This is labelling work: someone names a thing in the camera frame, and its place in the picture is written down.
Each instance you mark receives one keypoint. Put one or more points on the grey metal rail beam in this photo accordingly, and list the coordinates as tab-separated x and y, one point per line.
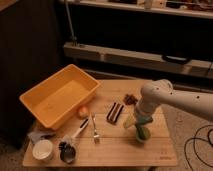
137	59

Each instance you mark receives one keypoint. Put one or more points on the white round cup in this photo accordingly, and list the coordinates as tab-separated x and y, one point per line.
43	150

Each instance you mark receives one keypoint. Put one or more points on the brown toy grape bunch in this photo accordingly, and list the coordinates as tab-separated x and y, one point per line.
130	99

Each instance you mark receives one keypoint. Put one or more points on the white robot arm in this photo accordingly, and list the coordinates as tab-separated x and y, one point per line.
155	93

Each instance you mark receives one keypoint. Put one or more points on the brown striped chocolate bar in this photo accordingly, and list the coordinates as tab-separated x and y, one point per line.
114	113

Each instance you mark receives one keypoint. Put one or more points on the white wall shelf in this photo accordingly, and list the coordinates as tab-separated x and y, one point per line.
152	6

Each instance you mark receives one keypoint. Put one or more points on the small orange ball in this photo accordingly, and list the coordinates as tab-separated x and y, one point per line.
83	112

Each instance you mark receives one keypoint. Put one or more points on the grey vertical metal pole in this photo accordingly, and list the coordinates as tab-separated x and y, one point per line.
73	37

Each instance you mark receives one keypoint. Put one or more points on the yellow plastic tray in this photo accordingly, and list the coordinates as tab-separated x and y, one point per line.
53	101

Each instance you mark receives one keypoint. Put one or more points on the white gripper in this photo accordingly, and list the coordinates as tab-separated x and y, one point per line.
139	119

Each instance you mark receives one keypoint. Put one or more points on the silver fork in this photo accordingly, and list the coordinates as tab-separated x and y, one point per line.
96	136

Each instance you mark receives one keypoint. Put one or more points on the grey crumpled cloth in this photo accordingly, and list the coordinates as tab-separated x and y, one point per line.
35	136

